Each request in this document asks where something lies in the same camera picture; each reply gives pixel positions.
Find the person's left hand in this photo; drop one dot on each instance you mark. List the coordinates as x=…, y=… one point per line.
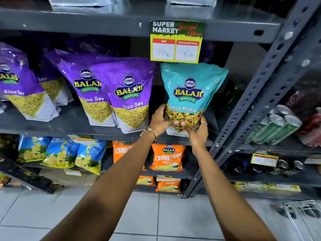
x=158, y=121

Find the person's right hand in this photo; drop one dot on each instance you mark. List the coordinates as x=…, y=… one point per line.
x=199, y=136

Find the person's left thumb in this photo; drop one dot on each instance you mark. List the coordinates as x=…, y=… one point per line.
x=171, y=123

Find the person's right thumb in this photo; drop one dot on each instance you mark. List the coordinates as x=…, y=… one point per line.
x=185, y=127

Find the teal snack mix bag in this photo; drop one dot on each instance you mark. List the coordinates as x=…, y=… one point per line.
x=193, y=82

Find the person's left forearm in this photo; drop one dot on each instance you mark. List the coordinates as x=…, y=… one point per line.
x=107, y=193

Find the person's right forearm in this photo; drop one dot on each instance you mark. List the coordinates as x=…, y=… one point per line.
x=225, y=193

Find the gold wristwatch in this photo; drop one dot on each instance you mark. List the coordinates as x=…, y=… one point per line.
x=150, y=133

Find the orange chips bag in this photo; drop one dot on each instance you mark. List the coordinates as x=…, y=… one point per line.
x=146, y=181
x=168, y=186
x=122, y=153
x=168, y=158

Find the purple snack bag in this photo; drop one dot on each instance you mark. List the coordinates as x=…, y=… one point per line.
x=128, y=90
x=17, y=80
x=82, y=80
x=50, y=82

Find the dark green bottle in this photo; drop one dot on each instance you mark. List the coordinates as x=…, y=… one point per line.
x=232, y=95

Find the dark drink bottle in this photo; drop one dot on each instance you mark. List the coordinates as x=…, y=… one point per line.
x=255, y=169
x=237, y=166

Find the green drink can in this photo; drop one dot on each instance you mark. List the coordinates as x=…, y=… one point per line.
x=269, y=129
x=286, y=130
x=255, y=130
x=284, y=109

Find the yellow green price sign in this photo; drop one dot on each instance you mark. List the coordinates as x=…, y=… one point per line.
x=175, y=42

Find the blue chips bag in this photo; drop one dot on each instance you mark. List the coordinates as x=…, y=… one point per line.
x=32, y=149
x=90, y=156
x=60, y=153

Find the row of yellow green packets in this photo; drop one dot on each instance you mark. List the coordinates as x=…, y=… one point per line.
x=265, y=186

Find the dark drink can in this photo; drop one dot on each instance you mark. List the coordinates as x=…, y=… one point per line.
x=296, y=168
x=279, y=166

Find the grey metal shelf rack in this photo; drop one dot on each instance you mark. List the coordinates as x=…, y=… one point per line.
x=296, y=150
x=75, y=22

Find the brown cardboard box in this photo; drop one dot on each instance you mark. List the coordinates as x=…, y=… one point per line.
x=65, y=179

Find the white bag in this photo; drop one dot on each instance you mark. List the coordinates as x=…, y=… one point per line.
x=80, y=1
x=191, y=0

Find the red snack packet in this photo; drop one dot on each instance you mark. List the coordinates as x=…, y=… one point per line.
x=311, y=130

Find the black display tray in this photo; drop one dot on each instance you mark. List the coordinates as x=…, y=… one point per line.
x=27, y=176

